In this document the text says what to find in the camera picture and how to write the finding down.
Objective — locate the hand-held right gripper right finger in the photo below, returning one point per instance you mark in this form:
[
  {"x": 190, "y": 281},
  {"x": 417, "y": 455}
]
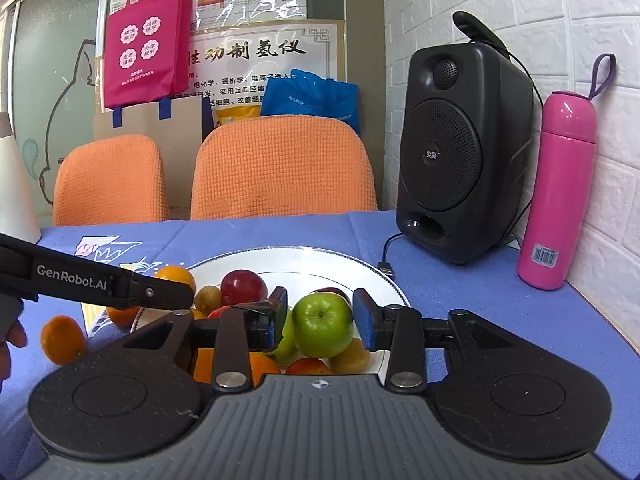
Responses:
[{"x": 364, "y": 320}]

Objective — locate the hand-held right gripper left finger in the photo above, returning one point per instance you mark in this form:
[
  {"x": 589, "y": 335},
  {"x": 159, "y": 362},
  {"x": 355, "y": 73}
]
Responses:
[{"x": 281, "y": 320}]

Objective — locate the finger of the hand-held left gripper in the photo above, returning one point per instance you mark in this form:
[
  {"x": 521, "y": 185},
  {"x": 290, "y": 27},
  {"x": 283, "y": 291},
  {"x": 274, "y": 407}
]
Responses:
[{"x": 155, "y": 294}]

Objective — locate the medium orange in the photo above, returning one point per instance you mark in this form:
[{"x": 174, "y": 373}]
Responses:
[{"x": 175, "y": 275}]

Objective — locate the small orange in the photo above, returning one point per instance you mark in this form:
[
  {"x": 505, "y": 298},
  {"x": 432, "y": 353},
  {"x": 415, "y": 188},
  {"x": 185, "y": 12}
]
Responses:
[
  {"x": 197, "y": 314},
  {"x": 122, "y": 317}
]

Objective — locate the large kiwi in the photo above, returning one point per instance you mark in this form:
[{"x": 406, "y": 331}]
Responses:
[{"x": 352, "y": 360}]

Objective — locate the round green apple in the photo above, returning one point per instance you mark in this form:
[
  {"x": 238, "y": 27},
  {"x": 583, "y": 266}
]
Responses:
[{"x": 322, "y": 327}]

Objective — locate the white plate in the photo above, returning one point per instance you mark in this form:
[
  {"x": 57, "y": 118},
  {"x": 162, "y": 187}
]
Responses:
[{"x": 297, "y": 277}]

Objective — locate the large orange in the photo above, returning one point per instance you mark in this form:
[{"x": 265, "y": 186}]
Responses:
[{"x": 262, "y": 367}]

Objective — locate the small kiwi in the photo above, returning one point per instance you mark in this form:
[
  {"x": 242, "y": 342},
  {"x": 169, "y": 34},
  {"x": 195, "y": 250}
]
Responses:
[{"x": 207, "y": 299}]

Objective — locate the red yellow nectarine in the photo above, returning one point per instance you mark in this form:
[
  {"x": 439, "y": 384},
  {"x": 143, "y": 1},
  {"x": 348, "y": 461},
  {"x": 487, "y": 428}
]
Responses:
[{"x": 307, "y": 367}]

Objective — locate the bright red plum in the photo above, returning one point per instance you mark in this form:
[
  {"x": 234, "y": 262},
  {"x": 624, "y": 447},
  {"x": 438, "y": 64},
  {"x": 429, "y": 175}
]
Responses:
[{"x": 220, "y": 312}]

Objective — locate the stemmed tangerine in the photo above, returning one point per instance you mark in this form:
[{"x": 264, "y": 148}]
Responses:
[{"x": 63, "y": 340}]

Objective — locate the person's left hand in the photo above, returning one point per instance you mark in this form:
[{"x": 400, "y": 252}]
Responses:
[{"x": 17, "y": 335}]

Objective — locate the blue printed tablecloth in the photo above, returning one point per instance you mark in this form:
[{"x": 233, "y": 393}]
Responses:
[{"x": 450, "y": 290}]

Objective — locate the white thermos jug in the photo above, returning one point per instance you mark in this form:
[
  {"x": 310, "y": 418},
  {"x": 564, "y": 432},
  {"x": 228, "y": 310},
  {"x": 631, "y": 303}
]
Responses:
[{"x": 15, "y": 185}]

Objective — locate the orange chair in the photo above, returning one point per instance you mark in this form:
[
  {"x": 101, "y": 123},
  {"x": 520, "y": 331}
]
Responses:
[
  {"x": 110, "y": 180},
  {"x": 285, "y": 170}
]

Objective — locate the brown paper bag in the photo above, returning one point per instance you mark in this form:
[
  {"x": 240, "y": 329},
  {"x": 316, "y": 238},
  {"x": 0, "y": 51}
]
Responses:
[{"x": 145, "y": 120}]

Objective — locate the black speaker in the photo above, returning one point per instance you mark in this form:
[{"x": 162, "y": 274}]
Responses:
[{"x": 450, "y": 160}]

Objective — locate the yellow snack bag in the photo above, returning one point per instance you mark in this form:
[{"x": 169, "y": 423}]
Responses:
[{"x": 235, "y": 115}]

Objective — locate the blue plastic bag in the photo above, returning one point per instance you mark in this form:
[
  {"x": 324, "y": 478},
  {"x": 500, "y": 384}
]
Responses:
[{"x": 310, "y": 97}]

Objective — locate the pink bottle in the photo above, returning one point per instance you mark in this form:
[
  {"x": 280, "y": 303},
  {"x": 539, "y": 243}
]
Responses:
[{"x": 562, "y": 185}]

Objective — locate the magenta tote bag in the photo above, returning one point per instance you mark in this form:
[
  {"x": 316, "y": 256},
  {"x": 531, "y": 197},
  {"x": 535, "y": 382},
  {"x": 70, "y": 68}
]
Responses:
[{"x": 142, "y": 45}]

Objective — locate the white wall poster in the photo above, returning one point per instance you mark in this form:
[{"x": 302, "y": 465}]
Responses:
[{"x": 260, "y": 55}]

